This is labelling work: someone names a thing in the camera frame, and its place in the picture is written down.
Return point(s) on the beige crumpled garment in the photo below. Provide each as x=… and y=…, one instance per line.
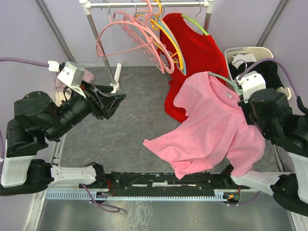
x=59, y=97

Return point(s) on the cream laundry basket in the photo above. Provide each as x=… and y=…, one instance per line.
x=259, y=53

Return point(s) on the red t shirt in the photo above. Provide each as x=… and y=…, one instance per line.
x=200, y=54

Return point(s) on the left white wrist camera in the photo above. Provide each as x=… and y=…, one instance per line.
x=72, y=75

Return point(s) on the mauve crumpled garment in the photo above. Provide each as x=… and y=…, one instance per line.
x=88, y=77

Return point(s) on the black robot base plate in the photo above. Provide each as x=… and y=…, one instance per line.
x=164, y=184

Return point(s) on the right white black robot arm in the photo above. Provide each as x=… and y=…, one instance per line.
x=290, y=191

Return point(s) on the light blue cable duct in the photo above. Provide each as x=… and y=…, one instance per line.
x=83, y=195

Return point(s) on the pink hanger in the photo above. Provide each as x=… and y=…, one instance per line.
x=126, y=22
x=141, y=28

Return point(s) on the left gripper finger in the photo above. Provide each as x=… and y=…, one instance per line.
x=90, y=87
x=108, y=103

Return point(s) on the light blue hanger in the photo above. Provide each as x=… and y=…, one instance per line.
x=156, y=49

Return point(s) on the teal wavy hanger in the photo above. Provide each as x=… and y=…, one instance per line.
x=228, y=83

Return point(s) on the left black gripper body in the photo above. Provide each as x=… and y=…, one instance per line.
x=79, y=108

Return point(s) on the white metal clothes rack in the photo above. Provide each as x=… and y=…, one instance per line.
x=88, y=6

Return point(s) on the pink t shirt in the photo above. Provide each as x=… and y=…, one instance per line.
x=215, y=129

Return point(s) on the yellow hanger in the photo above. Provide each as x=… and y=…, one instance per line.
x=156, y=19

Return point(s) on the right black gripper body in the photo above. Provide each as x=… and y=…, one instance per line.
x=250, y=118

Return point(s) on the lime green hanger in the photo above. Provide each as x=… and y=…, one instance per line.
x=195, y=22

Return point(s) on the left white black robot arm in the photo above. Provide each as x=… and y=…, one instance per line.
x=38, y=120

